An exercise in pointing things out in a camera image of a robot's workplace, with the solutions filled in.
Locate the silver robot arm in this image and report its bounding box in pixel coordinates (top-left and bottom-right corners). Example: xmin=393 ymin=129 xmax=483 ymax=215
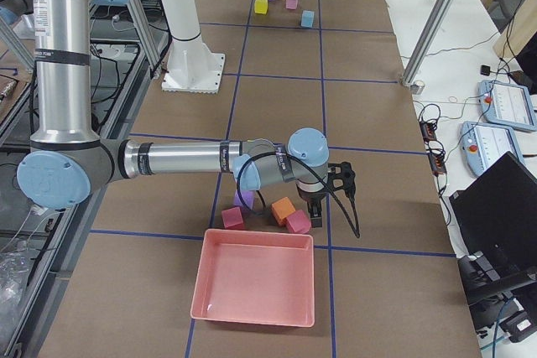
xmin=17 ymin=0 xmax=329 ymax=227
xmin=1 ymin=0 xmax=34 ymax=25

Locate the pink plastic tray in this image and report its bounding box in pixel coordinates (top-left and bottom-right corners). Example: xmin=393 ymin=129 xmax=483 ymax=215
xmin=190 ymin=229 xmax=315 ymax=328

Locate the light blue block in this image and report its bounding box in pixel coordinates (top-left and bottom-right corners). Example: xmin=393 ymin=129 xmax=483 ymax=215
xmin=300 ymin=10 xmax=315 ymax=29

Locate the aluminium frame post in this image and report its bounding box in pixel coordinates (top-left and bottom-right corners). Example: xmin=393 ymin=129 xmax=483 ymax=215
xmin=400 ymin=0 xmax=454 ymax=87

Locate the near teach pendant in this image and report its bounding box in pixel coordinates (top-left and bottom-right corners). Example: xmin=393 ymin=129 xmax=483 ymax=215
xmin=461 ymin=121 xmax=524 ymax=177

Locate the magenta foam block near tray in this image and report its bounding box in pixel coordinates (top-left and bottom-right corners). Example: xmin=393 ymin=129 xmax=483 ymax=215
xmin=284 ymin=210 xmax=312 ymax=234

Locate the right purple foam block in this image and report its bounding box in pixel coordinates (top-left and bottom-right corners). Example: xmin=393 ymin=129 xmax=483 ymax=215
xmin=233 ymin=190 xmax=255 ymax=213

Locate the yellow foam block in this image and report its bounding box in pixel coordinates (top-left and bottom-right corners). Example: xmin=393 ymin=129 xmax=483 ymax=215
xmin=254 ymin=0 xmax=269 ymax=15

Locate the magenta foam block left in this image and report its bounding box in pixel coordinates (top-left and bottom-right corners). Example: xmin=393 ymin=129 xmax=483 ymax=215
xmin=221 ymin=206 xmax=245 ymax=231

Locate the far teach pendant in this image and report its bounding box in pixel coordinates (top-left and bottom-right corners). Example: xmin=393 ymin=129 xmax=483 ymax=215
xmin=477 ymin=80 xmax=536 ymax=132

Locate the black laptop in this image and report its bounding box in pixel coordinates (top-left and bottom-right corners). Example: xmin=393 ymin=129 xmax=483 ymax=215
xmin=450 ymin=152 xmax=536 ymax=267

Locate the right orange foam block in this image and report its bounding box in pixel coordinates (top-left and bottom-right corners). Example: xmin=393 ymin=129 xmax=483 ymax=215
xmin=271 ymin=197 xmax=296 ymax=226

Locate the teach pendant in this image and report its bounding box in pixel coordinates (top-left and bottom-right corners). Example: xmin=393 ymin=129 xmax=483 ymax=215
xmin=477 ymin=80 xmax=536 ymax=132
xmin=461 ymin=121 xmax=524 ymax=177

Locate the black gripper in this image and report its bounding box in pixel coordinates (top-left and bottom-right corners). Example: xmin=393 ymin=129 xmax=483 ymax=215
xmin=295 ymin=181 xmax=326 ymax=228

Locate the light pink foam block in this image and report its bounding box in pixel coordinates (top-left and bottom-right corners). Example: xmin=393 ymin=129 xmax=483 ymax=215
xmin=285 ymin=0 xmax=299 ymax=10

